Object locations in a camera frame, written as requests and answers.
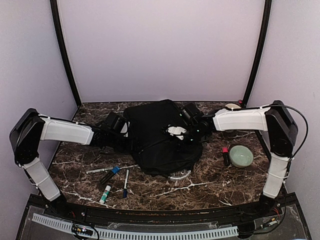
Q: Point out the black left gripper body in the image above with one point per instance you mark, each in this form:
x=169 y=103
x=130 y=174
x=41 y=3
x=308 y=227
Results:
x=121 y=146

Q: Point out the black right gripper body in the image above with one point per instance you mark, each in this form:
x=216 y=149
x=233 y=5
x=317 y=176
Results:
x=194 y=134

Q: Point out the black marker pink cap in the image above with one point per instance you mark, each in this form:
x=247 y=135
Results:
x=226 y=156

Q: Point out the black student backpack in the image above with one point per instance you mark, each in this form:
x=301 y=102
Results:
x=154 y=149

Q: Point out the white pen blue cap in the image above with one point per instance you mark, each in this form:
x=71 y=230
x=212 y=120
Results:
x=125 y=191

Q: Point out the white green glue stick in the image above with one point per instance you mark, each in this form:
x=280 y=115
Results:
x=105 y=194

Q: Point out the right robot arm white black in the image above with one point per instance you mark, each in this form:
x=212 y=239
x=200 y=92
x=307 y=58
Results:
x=274 y=119

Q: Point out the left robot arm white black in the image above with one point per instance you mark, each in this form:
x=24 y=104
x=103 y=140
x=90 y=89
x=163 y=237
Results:
x=35 y=130

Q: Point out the black marker blue cap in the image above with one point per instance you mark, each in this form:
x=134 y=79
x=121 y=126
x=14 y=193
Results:
x=109 y=175

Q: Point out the thin white pen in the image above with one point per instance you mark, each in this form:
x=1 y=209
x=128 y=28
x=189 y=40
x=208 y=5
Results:
x=99 y=170

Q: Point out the white ceramic mug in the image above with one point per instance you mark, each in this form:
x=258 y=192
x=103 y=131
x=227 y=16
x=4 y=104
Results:
x=231 y=133

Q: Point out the pale green ceramic bowl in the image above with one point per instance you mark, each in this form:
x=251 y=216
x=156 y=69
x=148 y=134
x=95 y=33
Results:
x=241 y=156

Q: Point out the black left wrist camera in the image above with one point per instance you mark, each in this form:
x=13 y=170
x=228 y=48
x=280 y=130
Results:
x=117 y=123

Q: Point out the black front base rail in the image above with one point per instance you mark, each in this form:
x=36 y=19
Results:
x=238 y=214

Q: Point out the white slotted cable duct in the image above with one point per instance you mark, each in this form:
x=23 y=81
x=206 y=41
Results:
x=82 y=231

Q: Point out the black left corner post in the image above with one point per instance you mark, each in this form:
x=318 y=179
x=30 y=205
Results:
x=63 y=51

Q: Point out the black corner post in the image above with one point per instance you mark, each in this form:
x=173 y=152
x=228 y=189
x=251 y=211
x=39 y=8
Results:
x=63 y=51
x=258 y=53

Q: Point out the black right corner post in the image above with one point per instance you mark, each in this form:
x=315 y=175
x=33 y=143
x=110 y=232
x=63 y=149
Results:
x=258 y=53

